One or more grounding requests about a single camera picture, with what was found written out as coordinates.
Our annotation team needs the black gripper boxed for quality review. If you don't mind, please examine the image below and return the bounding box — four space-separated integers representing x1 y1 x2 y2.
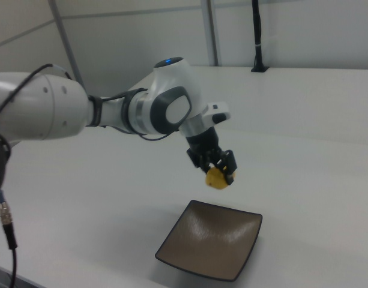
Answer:
185 127 239 185

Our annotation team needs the black cable with silver connector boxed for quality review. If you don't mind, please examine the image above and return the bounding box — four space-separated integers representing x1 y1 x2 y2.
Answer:
0 188 20 288

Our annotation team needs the yellow potato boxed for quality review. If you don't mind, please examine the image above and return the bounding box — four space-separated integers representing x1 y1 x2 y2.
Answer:
204 166 238 191

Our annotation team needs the brown square ceramic plate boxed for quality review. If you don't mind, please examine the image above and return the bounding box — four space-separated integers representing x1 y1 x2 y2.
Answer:
154 199 264 283

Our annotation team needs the grey partition frame post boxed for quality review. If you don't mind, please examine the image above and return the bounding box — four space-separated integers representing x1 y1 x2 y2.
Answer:
205 0 221 67
48 0 87 89

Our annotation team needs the black camera pole with base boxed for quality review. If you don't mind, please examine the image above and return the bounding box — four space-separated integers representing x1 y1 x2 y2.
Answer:
250 0 270 74

